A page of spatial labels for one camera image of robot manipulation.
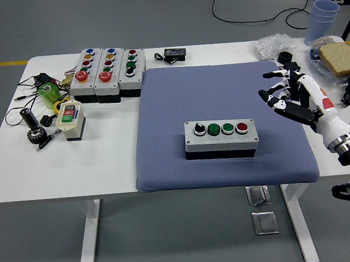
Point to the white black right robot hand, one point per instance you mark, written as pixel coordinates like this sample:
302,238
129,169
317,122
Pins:
332,121

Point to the grey four-button control box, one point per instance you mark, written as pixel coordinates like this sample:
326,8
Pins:
218,142
130,81

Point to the grey five-button emergency-stop box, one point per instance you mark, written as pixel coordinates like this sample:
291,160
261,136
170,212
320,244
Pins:
79,88
105,88

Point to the white paper sheet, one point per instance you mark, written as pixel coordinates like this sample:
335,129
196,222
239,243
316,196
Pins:
306,70

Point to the blue plate in plastic wrap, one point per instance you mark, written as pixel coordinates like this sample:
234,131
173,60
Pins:
316,62

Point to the slice of bread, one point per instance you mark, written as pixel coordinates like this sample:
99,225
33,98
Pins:
343,58

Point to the small black block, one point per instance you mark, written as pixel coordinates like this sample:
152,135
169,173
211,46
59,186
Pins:
292,66

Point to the clear plastic bag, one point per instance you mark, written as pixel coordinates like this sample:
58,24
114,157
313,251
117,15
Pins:
273,46

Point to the stack of blue cups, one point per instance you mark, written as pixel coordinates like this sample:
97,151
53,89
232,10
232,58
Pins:
318,25

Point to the white table leg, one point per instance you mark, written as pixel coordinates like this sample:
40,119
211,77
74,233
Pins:
300,218
90,234

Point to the metal floor socket plate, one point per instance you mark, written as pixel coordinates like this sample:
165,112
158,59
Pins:
265,222
259,195

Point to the blue-grey quilted mat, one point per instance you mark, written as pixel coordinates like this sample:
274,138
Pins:
190,99

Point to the black digital meter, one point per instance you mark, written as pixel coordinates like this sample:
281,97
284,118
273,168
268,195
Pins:
175,53

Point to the brass fitting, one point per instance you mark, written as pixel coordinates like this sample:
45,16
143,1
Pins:
66,82

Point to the yellow tape roll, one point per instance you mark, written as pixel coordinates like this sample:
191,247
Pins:
56,107

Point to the green tape roll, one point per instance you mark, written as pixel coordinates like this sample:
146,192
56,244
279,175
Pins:
52,96

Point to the black pen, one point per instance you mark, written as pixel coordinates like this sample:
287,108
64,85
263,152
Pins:
47,141

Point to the black power adapter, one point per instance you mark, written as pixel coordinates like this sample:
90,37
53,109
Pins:
45,79

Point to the large black gear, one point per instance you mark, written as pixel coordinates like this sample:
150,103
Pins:
37,136

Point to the black metal cylinder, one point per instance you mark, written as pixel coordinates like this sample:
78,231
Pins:
30,118

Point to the small white red-green switch box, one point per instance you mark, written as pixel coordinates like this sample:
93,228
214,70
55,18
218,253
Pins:
71,127

